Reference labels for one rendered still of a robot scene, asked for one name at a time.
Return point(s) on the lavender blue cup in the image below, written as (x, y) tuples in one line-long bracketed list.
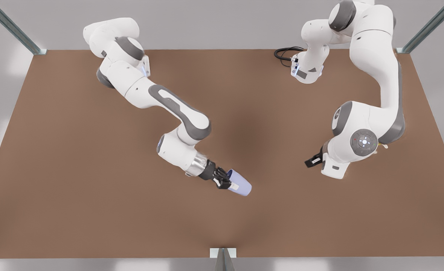
[(240, 183)]

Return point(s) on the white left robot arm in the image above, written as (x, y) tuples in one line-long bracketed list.
[(376, 75)]

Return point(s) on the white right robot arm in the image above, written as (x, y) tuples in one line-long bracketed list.
[(131, 81)]

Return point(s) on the silver frame post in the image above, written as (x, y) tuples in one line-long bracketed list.
[(12, 27), (427, 27), (222, 259)]

